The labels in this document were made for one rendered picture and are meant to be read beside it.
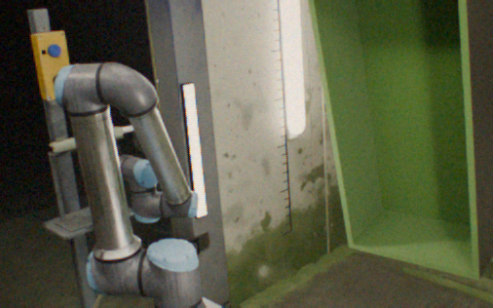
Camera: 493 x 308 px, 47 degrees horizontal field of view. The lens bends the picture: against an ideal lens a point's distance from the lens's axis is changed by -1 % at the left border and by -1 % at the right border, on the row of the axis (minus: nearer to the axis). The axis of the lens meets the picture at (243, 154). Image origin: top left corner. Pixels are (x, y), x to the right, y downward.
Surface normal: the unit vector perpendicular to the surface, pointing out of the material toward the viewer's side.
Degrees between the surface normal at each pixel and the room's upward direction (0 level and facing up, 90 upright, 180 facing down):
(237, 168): 90
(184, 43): 90
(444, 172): 102
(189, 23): 90
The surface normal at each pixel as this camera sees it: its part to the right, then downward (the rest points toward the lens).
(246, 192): 0.69, 0.15
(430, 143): -0.62, 0.45
